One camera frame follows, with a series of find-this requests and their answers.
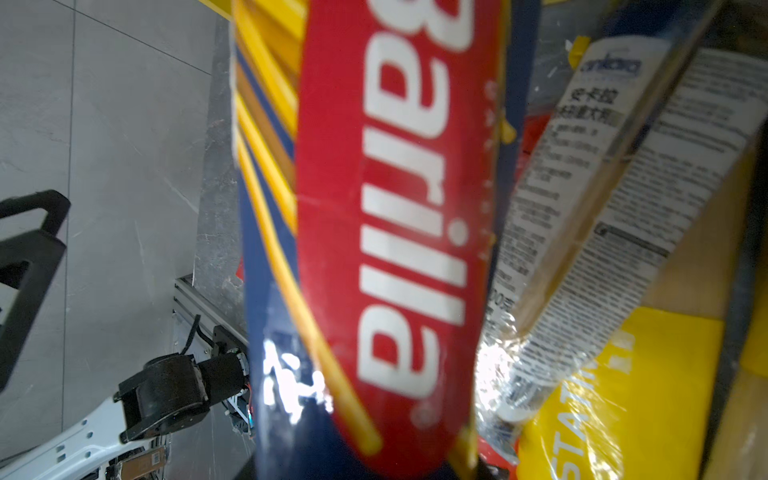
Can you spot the black wire wall rack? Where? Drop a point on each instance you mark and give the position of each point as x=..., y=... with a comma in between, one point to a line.
x=29, y=262

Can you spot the clear spaghetti bag white label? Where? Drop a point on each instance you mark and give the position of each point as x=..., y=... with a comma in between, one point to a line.
x=631, y=155

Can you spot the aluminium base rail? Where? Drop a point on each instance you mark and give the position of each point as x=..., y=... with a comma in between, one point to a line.
x=214, y=332

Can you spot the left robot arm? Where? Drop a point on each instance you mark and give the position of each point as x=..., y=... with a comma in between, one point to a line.
x=80, y=450

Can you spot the yellow top spaghetti bag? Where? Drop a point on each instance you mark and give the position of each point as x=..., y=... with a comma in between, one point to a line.
x=719, y=271

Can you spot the blue Barilla spaghetti box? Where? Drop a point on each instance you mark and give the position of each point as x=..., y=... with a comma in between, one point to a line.
x=374, y=145

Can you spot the yellow short spaghetti bag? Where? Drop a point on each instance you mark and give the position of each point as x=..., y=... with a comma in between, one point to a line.
x=638, y=411

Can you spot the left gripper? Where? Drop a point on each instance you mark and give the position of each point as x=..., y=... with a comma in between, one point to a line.
x=175, y=391

